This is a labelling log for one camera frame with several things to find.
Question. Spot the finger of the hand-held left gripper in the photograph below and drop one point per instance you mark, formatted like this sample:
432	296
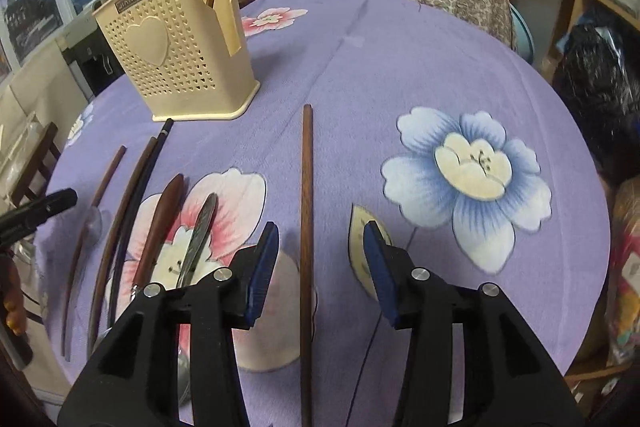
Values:
47	203

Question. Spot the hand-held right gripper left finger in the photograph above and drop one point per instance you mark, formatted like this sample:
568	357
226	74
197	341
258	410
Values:
262	267

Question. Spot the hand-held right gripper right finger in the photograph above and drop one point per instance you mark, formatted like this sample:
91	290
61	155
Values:
380	269

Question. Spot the beige perforated utensil holder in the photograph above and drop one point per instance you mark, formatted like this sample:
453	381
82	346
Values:
175	72

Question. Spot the person's left hand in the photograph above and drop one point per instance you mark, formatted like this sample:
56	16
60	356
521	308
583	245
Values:
11	297

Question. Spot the small wooden stool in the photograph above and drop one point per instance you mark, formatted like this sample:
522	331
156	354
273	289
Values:
40	157

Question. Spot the metal spoon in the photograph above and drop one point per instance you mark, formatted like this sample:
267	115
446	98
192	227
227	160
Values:
94	223

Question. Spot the black chopstick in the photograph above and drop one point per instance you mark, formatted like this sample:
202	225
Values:
145	187

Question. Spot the beige cloth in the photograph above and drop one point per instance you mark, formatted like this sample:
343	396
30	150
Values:
45	87

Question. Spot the grey water dispenser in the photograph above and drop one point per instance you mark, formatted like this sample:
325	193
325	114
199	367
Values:
85	57

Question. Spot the purple floral tablecloth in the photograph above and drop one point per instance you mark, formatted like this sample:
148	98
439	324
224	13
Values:
400	72

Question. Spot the colourful plastic bag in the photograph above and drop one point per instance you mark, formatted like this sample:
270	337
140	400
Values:
625	272

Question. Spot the blue basin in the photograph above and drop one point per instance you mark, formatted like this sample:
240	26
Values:
522	32

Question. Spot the black plastic bag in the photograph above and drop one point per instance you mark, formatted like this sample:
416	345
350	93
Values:
600	87

